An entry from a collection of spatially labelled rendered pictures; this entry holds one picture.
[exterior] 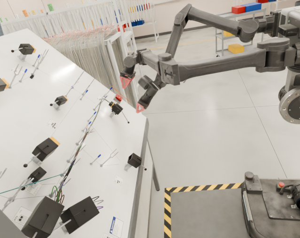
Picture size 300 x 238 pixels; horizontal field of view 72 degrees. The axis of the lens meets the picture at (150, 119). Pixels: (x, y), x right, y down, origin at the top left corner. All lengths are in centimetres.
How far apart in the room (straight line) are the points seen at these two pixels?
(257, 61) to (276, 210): 124
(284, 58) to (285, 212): 123
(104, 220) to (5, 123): 57
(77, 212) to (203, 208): 148
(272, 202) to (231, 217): 38
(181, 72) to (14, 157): 69
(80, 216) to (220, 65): 68
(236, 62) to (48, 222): 77
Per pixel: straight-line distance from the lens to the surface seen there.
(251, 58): 82
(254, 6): 503
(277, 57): 85
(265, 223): 177
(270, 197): 188
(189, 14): 136
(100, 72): 197
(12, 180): 89
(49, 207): 72
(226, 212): 206
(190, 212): 205
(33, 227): 69
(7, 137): 98
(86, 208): 77
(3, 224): 40
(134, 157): 110
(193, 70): 75
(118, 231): 99
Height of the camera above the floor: 173
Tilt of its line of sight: 32 degrees down
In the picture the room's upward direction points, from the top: 13 degrees counter-clockwise
